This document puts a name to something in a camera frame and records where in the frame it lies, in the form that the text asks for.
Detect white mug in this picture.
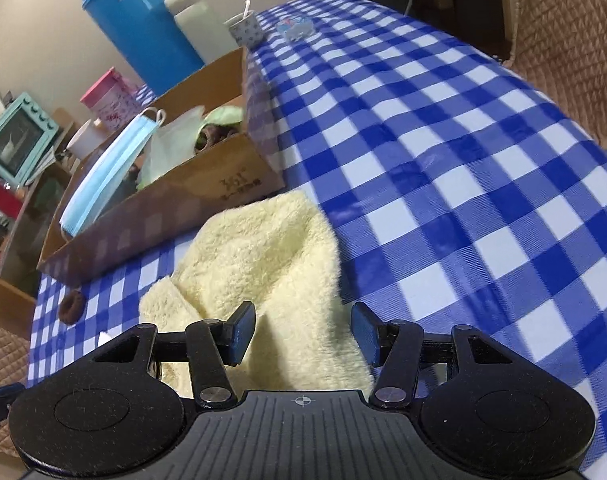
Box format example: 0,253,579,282
66,119,109,161

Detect purple scrunchie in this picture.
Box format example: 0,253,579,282
196,127,236,151

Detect blue thermos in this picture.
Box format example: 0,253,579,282
80,0,205,97

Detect cardboard box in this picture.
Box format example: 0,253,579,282
37,46,286,286

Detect blue face mask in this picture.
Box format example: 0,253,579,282
59,107,166,240

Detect pink printed mug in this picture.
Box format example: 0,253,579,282
80,67,144,133

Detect wooden cabinet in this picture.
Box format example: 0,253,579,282
0,107,84,341

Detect yellow towel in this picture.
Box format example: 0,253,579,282
139,191,375,396

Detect white papers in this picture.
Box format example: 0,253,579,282
28,147,59,183

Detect patterned cup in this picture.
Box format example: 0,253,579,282
224,10,264,50

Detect blue checkered tablecloth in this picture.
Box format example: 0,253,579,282
27,0,607,480

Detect brown quilted chair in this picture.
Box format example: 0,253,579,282
501,0,607,153
0,319,31,458

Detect teal toaster oven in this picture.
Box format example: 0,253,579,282
0,91,60,186

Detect light green cloth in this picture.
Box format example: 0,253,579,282
136,105,245,191

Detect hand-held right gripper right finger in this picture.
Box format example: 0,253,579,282
351,302,514,409

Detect white bottle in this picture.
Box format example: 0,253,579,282
164,0,240,66

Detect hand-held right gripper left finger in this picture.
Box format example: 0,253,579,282
90,301,256,409

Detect red box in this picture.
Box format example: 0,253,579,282
0,180,26,221

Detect brown hair tie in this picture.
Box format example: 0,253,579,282
59,292,86,323

